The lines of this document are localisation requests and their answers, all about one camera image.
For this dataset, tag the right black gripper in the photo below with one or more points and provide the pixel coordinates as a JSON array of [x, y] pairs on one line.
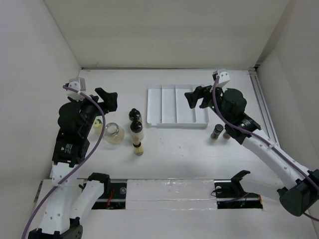
[[200, 91]]

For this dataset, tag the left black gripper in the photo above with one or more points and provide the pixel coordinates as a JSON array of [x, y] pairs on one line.
[[109, 102]]

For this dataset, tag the yellow-lid shaker bottle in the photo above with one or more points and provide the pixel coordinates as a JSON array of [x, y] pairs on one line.
[[97, 126]]

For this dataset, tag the black-capped jar with chunks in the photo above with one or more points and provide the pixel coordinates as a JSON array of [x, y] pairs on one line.
[[135, 115]]

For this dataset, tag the wide clear glass jar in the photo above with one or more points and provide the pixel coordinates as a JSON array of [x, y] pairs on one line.
[[113, 133]]

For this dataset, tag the black-lid spice jar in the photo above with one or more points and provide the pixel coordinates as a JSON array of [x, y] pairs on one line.
[[226, 135], [217, 131]]

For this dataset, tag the black-capped jar with powder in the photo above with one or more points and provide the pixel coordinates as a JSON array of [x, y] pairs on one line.
[[137, 131]]

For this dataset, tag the small yellow-label bottle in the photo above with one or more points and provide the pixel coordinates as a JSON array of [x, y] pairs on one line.
[[138, 148]]

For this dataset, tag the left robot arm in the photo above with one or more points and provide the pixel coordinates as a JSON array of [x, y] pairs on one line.
[[61, 212]]

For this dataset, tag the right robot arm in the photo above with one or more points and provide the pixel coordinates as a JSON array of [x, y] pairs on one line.
[[298, 189]]

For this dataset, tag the white divided tray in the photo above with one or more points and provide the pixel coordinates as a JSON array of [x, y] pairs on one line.
[[168, 107]]

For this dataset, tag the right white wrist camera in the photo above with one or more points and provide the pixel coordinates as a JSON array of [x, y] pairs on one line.
[[222, 76]]

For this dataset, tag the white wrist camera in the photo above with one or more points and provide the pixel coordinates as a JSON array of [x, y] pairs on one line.
[[222, 76], [78, 84]]

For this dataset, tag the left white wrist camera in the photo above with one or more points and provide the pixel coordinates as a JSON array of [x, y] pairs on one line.
[[78, 84]]

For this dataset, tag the aluminium rail at right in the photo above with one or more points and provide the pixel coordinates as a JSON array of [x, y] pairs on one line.
[[267, 123]]

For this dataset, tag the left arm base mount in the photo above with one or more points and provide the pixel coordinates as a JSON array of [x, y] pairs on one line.
[[114, 195]]

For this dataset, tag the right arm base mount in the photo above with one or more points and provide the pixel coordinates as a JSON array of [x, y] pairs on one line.
[[229, 194]]

